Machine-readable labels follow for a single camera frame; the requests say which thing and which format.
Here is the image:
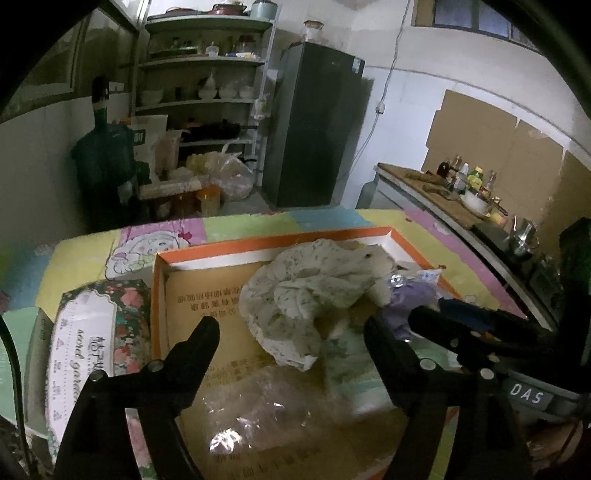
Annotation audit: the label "steel kettle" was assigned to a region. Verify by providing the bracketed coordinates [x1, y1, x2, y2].
[509, 215, 539, 257]

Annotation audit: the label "cream plush toy purple dress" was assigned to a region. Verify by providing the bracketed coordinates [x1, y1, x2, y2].
[341, 244, 445, 342]

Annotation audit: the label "plastic bagged soft item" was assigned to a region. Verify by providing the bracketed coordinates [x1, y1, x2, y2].
[197, 363, 362, 462]

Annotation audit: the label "colourful cartoon bed sheet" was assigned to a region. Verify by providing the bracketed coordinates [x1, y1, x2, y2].
[1, 208, 524, 316]

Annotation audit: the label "white bowl on counter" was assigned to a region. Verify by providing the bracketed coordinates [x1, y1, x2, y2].
[460, 190, 492, 216]

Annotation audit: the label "yellow cap bottle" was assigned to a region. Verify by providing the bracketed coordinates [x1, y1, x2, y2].
[467, 166, 484, 191]

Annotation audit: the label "orange rimmed cardboard tray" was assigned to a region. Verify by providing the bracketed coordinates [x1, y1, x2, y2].
[151, 226, 443, 479]

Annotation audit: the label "floral tissue pack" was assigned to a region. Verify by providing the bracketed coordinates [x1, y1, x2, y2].
[45, 280, 151, 461]

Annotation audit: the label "glass jar on fridge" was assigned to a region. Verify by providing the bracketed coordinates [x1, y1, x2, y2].
[301, 19, 325, 43]

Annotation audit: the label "cardboard sheets on wall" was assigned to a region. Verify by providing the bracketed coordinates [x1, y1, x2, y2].
[422, 90, 590, 257]

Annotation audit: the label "metal kitchen shelf rack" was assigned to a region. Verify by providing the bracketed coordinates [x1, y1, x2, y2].
[131, 9, 276, 173]

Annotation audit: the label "dark green refrigerator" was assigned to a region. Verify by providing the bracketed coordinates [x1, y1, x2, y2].
[263, 42, 365, 208]

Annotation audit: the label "blue water jug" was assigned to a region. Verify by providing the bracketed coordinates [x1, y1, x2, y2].
[72, 75, 138, 233]

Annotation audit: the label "plastic bag of food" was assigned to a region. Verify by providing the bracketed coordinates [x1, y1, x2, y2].
[185, 142, 256, 202]

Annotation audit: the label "light blue pot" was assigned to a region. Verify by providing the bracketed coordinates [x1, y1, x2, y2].
[249, 0, 279, 21]

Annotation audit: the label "mint green box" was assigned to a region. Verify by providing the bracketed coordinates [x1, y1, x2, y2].
[3, 307, 53, 439]

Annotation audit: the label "wooden kitchen counter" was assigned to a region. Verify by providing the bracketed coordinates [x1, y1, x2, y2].
[375, 162, 555, 296]

